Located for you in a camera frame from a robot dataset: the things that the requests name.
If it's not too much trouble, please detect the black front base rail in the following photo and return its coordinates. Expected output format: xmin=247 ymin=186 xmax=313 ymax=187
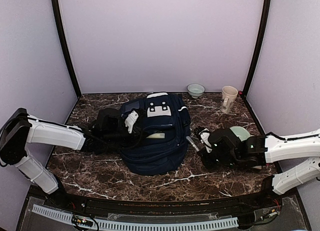
xmin=27 ymin=184 xmax=301 ymax=219

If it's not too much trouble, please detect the black frame post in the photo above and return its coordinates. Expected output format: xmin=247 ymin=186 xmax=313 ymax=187
xmin=242 ymin=0 xmax=271 ymax=97
xmin=51 ymin=0 xmax=82 ymax=99

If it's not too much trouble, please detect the celadon bowl at back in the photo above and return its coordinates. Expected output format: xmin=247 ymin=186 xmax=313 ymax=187
xmin=187 ymin=83 xmax=206 ymax=99

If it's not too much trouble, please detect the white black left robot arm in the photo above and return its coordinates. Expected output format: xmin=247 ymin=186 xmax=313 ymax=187
xmin=0 ymin=107 xmax=140 ymax=209

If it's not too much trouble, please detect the white marker pen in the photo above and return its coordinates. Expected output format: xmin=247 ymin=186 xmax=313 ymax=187
xmin=186 ymin=136 xmax=200 ymax=152

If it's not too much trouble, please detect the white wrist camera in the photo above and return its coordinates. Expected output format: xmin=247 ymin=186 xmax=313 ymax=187
xmin=194 ymin=126 xmax=213 ymax=153
xmin=124 ymin=109 xmax=142 ymax=134

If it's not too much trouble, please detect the black right frame post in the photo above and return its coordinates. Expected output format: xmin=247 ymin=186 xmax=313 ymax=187
xmin=242 ymin=0 xmax=271 ymax=97

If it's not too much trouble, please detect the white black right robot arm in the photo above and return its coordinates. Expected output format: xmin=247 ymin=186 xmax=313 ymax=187
xmin=194 ymin=126 xmax=320 ymax=208

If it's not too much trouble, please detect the grey slotted cable duct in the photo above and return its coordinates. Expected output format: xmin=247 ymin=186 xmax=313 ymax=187
xmin=31 ymin=204 xmax=239 ymax=231

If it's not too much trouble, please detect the yellow highlighter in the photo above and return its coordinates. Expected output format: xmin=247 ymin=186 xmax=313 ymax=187
xmin=146 ymin=132 xmax=166 ymax=139

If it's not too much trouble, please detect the celadon bowl on plate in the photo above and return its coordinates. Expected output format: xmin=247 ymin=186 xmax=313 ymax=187
xmin=229 ymin=126 xmax=251 ymax=142

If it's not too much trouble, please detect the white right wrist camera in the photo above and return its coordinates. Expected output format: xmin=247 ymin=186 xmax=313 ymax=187
xmin=194 ymin=126 xmax=213 ymax=153

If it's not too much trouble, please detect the black left frame post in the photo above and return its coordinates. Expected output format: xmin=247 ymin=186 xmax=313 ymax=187
xmin=51 ymin=0 xmax=82 ymax=99

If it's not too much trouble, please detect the navy blue student backpack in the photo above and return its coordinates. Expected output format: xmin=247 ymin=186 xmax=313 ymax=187
xmin=120 ymin=92 xmax=191 ymax=176

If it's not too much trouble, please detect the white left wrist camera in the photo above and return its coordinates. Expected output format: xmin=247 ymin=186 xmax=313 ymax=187
xmin=124 ymin=109 xmax=142 ymax=134

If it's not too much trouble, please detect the cream ceramic mug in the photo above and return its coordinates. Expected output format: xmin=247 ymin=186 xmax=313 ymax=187
xmin=220 ymin=85 xmax=238 ymax=113

